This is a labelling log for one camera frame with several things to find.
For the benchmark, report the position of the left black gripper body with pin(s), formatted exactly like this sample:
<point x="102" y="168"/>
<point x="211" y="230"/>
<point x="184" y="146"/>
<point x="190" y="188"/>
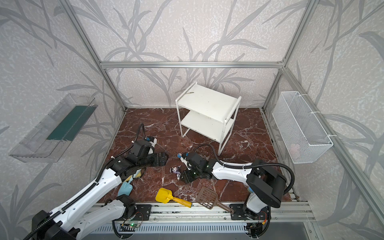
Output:
<point x="156" y="159"/>

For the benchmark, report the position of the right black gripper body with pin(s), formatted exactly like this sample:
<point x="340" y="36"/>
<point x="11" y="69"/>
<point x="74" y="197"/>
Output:
<point x="188" y="173"/>

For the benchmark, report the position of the black purple Kuromi figure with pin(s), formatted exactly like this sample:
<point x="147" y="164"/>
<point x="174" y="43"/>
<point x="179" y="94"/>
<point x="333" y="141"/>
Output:
<point x="176" y="170"/>

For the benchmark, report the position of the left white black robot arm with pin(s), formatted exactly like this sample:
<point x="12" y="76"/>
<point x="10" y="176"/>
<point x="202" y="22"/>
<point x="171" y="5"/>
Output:
<point x="69" y="221"/>

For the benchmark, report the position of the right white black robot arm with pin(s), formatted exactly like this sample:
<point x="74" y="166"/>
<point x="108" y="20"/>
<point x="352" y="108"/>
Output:
<point x="269" y="182"/>

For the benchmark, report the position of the white two-tier shelf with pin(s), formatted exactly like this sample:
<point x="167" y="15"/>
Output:
<point x="207" y="112"/>

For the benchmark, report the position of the yellow sponge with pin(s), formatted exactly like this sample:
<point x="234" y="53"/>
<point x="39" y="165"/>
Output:
<point x="137" y="175"/>

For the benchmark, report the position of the brown slotted toy spatula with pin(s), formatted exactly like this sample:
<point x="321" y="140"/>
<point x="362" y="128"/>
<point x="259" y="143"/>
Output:
<point x="208" y="199"/>

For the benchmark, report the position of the yellow toy shovel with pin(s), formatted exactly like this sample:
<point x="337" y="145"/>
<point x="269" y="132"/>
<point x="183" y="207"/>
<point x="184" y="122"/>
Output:
<point x="164" y="196"/>

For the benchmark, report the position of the small circuit board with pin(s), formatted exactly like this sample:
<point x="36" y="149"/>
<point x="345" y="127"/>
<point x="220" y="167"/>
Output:
<point x="130" y="226"/>

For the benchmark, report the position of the pink item in basket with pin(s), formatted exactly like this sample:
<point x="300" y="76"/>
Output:
<point x="295" y="151"/>

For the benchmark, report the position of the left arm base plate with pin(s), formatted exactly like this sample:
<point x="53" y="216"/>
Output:
<point x="139" y="213"/>

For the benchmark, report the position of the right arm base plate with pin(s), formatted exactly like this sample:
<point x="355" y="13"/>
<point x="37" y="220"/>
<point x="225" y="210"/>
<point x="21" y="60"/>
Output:
<point x="243" y="213"/>

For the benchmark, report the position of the clear plastic wall bin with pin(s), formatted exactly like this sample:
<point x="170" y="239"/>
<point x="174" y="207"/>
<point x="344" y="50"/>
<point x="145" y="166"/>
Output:
<point x="48" y="141"/>

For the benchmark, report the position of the white wire mesh basket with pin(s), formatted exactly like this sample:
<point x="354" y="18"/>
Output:
<point x="298" y="124"/>

